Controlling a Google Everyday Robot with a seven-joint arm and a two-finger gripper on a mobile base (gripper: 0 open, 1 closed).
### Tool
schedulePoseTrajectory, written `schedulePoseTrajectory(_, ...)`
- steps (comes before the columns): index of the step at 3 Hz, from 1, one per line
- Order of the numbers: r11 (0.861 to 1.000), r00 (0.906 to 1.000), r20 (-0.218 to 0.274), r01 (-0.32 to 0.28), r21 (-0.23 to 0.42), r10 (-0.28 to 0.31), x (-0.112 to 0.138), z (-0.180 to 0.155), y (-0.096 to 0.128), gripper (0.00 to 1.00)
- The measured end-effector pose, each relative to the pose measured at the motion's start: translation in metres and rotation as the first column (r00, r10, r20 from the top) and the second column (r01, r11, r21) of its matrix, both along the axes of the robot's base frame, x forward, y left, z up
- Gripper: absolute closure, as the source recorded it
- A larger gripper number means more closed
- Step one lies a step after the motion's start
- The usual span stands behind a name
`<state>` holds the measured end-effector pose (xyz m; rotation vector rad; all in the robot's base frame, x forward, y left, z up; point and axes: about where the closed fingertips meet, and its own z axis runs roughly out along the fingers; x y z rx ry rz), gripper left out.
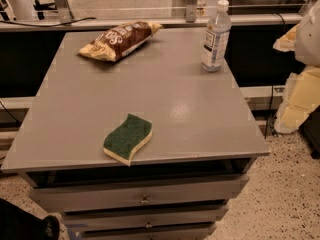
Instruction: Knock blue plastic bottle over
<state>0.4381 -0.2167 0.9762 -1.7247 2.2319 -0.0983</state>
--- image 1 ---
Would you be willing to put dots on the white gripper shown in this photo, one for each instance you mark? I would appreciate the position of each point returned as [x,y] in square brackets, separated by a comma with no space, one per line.
[308,39]

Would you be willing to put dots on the clear blue plastic bottle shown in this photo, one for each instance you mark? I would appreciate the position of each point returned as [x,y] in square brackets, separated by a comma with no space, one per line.
[216,38]

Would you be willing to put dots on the brown chip bag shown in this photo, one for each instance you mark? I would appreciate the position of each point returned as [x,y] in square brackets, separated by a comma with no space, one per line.
[118,42]

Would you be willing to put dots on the middle drawer knob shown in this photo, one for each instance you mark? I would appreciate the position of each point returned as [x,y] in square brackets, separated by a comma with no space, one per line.
[148,224]

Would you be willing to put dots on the metal rail frame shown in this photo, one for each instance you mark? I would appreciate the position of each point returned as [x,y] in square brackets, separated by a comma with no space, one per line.
[89,15]

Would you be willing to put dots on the top drawer knob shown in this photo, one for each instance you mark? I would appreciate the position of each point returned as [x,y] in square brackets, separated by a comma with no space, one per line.
[144,201]

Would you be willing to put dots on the grey drawer cabinet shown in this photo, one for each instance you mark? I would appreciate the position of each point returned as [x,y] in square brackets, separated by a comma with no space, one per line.
[148,148]

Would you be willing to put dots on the drawer knob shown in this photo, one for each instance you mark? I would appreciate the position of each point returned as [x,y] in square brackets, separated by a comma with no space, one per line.
[144,201]
[148,224]

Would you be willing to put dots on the white pipe background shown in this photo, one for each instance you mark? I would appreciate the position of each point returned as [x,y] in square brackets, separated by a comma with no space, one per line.
[23,9]

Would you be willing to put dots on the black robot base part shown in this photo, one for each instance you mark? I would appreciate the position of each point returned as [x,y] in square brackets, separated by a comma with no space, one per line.
[17,224]

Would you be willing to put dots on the green yellow sponge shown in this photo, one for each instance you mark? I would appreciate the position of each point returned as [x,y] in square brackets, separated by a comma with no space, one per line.
[127,139]

